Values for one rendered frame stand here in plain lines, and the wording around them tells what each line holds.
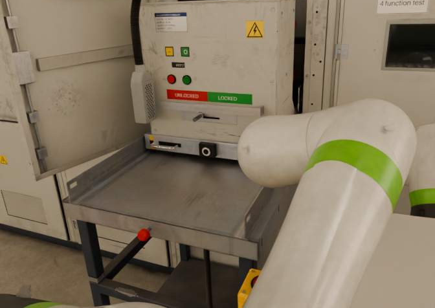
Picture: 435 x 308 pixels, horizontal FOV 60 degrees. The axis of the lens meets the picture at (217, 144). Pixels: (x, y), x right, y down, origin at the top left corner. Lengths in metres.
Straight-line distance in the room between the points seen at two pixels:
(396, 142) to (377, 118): 0.04
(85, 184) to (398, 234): 0.90
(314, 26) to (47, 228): 1.94
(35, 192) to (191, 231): 1.61
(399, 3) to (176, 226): 0.97
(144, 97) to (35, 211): 1.47
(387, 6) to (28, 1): 1.13
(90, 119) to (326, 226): 1.24
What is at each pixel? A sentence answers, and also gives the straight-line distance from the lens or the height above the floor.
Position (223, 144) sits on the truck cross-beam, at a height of 0.92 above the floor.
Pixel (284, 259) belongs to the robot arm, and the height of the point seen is 1.17.
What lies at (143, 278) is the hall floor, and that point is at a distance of 2.21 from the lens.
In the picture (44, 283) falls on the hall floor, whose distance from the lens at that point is 2.37.
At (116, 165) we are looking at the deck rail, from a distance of 1.37.
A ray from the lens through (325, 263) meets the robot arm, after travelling 0.38.
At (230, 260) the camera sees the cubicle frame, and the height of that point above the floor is 0.19.
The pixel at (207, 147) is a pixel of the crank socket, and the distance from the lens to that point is 1.33.
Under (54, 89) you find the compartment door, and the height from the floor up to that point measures 1.13.
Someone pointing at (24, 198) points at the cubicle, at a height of 0.30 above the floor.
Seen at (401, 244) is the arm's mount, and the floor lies 0.99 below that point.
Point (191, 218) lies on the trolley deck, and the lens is 1.05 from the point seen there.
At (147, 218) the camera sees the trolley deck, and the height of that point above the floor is 0.85.
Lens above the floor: 1.41
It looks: 22 degrees down
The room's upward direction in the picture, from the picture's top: 3 degrees counter-clockwise
